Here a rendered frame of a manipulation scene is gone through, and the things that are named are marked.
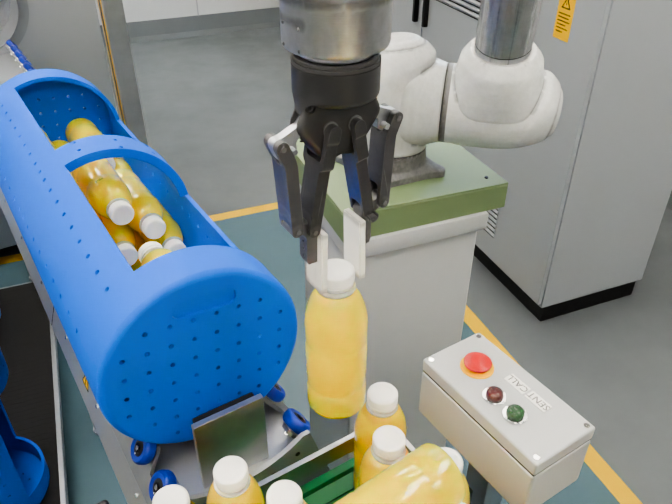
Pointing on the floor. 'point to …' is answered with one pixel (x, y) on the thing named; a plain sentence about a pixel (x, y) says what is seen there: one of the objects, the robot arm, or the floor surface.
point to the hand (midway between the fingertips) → (336, 252)
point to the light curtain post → (122, 66)
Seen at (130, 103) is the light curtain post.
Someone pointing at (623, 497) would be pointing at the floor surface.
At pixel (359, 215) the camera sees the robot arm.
